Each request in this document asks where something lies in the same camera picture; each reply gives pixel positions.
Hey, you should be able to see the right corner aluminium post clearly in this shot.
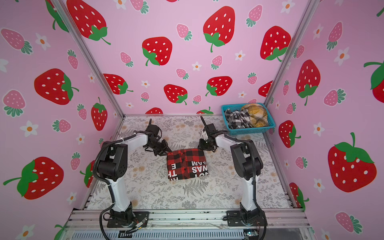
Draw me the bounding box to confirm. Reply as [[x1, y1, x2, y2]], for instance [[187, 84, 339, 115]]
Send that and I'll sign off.
[[264, 0, 320, 105]]

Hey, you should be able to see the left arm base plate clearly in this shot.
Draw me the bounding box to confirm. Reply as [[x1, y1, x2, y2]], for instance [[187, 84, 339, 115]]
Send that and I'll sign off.
[[107, 211, 150, 229]]

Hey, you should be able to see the black white plaid shirt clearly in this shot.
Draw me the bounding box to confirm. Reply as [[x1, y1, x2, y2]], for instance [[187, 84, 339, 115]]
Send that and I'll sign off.
[[225, 109, 252, 129]]

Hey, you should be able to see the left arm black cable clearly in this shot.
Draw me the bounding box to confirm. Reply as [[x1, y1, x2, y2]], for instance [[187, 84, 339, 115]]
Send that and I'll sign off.
[[98, 203, 115, 240]]

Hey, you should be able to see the red black plaid shirt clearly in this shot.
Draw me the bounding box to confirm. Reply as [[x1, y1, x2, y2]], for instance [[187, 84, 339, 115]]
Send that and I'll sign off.
[[167, 149, 209, 181]]

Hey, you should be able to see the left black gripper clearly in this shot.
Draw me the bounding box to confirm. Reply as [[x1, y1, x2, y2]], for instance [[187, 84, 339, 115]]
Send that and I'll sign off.
[[148, 139, 173, 156]]

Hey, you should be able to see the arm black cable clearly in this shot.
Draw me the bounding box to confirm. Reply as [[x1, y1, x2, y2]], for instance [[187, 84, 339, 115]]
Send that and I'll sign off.
[[98, 203, 115, 240], [257, 218, 269, 240]]

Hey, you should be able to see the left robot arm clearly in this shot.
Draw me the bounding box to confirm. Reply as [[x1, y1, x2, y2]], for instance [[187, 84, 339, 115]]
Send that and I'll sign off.
[[93, 123, 171, 227]]

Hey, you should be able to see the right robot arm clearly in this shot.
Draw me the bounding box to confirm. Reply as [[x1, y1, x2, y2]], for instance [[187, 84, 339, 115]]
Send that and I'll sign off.
[[198, 124, 265, 226]]

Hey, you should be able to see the left corner aluminium post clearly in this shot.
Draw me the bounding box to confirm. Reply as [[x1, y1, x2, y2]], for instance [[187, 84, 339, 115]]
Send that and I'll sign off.
[[52, 0, 125, 119]]

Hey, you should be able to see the corner aluminium post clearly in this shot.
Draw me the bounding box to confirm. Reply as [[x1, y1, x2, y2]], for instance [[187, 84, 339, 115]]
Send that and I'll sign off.
[[52, 0, 125, 119], [264, 0, 320, 105]]

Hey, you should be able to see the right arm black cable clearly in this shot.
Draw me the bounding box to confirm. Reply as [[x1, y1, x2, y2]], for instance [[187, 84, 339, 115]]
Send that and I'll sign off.
[[257, 218, 269, 240]]

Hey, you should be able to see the aluminium front rail frame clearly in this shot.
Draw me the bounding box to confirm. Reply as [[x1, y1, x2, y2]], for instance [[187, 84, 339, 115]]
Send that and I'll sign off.
[[59, 209, 315, 240]]

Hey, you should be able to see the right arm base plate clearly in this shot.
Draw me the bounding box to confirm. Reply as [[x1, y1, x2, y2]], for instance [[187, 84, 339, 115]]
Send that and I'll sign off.
[[223, 210, 268, 227]]

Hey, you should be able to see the teal plastic basket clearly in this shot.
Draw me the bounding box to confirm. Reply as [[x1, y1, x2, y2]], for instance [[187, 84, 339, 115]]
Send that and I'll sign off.
[[222, 103, 276, 135]]

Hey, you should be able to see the yellow plaid shirt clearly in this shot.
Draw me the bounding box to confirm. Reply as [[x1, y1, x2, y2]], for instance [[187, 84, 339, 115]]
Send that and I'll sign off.
[[241, 104, 269, 128]]

